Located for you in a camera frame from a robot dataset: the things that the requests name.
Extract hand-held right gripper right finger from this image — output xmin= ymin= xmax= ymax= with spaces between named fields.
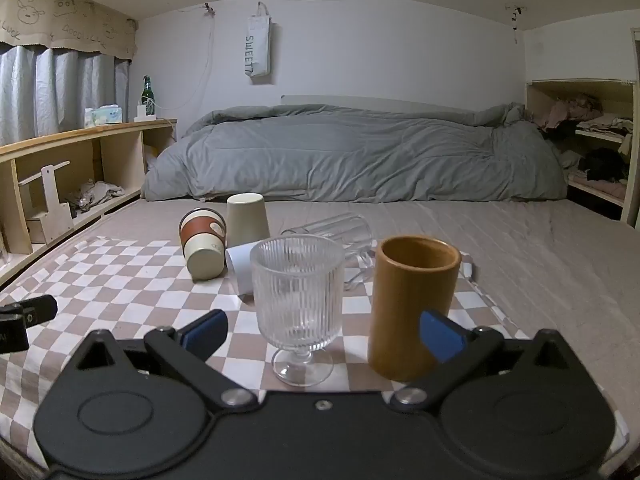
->
xmin=390 ymin=309 xmax=582 ymax=414

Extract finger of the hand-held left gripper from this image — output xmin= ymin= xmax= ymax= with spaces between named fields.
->
xmin=0 ymin=294 xmax=59 ymax=329

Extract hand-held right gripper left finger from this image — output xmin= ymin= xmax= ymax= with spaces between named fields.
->
xmin=75 ymin=309 xmax=259 ymax=415

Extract brown wooden cup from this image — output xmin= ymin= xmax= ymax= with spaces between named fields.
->
xmin=367 ymin=235 xmax=462 ymax=383

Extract white paper cup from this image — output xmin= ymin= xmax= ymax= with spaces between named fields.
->
xmin=225 ymin=241 xmax=261 ymax=297

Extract beige plastic cup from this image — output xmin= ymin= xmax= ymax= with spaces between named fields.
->
xmin=226 ymin=193 xmax=272 ymax=251

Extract brown white checkered cloth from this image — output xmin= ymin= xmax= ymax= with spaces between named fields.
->
xmin=0 ymin=237 xmax=631 ymax=471

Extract ribbed clear glass goblet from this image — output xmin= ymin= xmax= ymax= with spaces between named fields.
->
xmin=249 ymin=234 xmax=346 ymax=388

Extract wooden stand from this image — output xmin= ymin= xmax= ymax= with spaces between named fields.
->
xmin=18 ymin=160 xmax=75 ymax=245

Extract beige crumpled cloth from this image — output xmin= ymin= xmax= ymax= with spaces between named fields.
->
xmin=67 ymin=179 xmax=126 ymax=211

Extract clear glass mug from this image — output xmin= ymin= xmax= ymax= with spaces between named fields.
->
xmin=280 ymin=212 xmax=376 ymax=292

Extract long wooden shelf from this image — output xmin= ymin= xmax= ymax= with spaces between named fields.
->
xmin=0 ymin=118 xmax=179 ymax=287

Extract grey duvet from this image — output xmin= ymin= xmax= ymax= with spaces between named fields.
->
xmin=140 ymin=102 xmax=570 ymax=204

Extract tissue pack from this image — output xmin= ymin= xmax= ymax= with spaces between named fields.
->
xmin=83 ymin=104 xmax=124 ymax=128

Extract grey curtain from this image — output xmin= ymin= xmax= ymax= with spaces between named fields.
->
xmin=0 ymin=42 xmax=132 ymax=147

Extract folded pink cloth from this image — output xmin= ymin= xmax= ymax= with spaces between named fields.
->
xmin=567 ymin=169 xmax=629 ymax=201

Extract black clothes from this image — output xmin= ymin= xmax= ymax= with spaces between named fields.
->
xmin=582 ymin=147 xmax=630 ymax=184

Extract pile of pink clothes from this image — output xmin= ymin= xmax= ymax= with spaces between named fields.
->
xmin=537 ymin=92 xmax=634 ymax=136

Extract white hanging bag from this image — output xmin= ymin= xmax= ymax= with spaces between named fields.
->
xmin=246 ymin=1 xmax=272 ymax=79

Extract doodled paper valance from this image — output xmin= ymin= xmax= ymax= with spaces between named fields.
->
xmin=0 ymin=0 xmax=139 ymax=60

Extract tall wooden shelf unit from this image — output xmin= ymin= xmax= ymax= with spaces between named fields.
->
xmin=523 ymin=27 xmax=640 ymax=224

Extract brown sleeved cup with handle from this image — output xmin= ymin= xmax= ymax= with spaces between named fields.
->
xmin=178 ymin=207 xmax=229 ymax=282

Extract white cable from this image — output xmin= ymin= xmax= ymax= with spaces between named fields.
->
xmin=154 ymin=4 xmax=219 ymax=111

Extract black hanging cord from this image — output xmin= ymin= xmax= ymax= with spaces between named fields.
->
xmin=504 ymin=3 xmax=526 ymax=46

